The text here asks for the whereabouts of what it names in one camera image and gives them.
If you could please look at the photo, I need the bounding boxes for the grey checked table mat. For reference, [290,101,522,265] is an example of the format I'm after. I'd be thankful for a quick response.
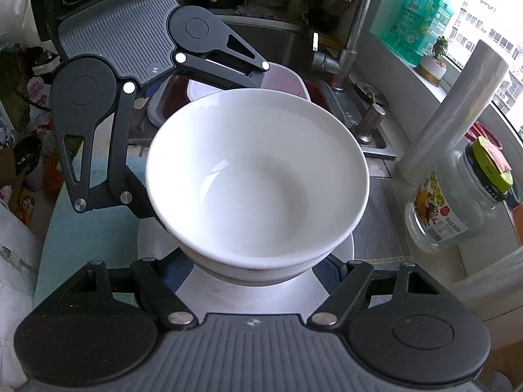
[35,155,467,335]

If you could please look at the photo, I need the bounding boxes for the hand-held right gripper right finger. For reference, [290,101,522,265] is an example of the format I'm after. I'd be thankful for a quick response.
[306,253,441,330]

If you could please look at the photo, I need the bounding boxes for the metal sink knob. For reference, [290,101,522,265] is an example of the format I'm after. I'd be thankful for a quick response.
[350,104,387,145]

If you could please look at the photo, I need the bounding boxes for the small potted plant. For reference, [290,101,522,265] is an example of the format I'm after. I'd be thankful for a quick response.
[416,36,449,88]

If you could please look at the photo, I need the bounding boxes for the printed snack bag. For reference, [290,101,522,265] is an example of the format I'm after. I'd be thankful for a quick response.
[22,74,56,131]

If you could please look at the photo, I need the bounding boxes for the clear plastic bag roll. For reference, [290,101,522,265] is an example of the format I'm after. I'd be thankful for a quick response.
[398,40,510,181]

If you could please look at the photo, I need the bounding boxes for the stainless steel sink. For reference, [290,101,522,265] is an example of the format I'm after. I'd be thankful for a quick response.
[127,8,399,160]

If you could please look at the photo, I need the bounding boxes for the metal faucet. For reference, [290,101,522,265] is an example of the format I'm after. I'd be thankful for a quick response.
[311,0,377,93]

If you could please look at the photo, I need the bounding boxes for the green dish soap bottle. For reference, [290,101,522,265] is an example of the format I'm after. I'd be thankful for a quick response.
[384,0,446,67]
[425,0,456,46]

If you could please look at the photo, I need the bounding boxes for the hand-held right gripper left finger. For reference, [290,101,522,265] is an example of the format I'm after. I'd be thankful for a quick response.
[77,251,199,330]

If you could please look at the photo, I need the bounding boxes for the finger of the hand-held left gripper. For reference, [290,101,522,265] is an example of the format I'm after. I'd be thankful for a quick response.
[60,82,168,231]
[174,24,271,90]

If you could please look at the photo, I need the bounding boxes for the white plastic container lid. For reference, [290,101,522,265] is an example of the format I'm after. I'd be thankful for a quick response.
[186,62,310,103]

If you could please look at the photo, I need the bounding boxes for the person's white jacket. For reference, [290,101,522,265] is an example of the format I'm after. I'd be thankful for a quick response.
[0,200,44,392]

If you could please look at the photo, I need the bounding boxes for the stack of white plates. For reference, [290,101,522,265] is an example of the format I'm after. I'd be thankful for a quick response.
[137,212,355,319]

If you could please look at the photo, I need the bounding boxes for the clear jar yellow-green lid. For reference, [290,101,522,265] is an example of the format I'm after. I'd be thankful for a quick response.
[404,136,514,254]

